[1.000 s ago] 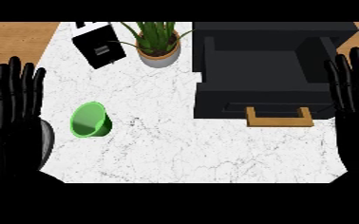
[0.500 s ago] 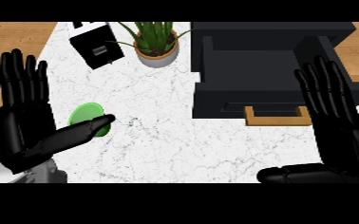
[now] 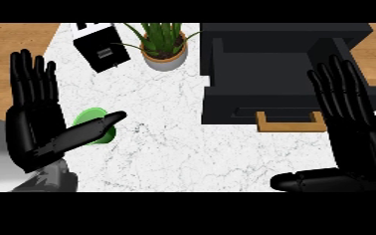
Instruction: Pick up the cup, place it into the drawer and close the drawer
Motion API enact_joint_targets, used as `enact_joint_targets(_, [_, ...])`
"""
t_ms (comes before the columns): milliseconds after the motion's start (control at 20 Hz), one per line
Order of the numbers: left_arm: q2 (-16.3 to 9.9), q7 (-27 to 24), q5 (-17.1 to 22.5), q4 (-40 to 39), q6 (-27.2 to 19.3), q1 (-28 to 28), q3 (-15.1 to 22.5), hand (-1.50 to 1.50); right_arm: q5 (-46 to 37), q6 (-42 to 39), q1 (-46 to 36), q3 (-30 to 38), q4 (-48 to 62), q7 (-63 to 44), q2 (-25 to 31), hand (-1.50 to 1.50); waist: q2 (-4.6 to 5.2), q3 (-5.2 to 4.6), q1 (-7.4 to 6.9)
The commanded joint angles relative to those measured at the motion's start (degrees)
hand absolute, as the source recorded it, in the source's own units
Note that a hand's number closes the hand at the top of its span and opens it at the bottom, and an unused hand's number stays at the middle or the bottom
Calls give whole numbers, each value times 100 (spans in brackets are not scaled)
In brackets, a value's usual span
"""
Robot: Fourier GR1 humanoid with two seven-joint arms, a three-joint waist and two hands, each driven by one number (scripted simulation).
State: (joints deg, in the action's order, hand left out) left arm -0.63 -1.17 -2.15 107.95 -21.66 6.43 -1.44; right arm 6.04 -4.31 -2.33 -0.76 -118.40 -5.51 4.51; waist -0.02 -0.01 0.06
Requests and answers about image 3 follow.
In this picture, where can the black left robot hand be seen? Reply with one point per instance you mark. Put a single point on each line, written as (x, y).
(33, 126)

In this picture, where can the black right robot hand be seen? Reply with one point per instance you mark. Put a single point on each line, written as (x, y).
(348, 122)

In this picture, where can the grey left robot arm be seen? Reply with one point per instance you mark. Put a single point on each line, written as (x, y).
(44, 176)

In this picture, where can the green cup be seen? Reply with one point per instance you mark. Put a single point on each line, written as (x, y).
(92, 119)

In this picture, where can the black drawer front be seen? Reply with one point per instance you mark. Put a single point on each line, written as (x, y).
(259, 108)

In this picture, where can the black drawer cabinet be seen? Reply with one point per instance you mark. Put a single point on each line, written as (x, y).
(274, 56)

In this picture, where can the black and white appliance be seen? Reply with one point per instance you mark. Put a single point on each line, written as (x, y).
(100, 48)

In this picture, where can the potted green plant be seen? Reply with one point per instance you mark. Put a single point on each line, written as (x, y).
(163, 48)

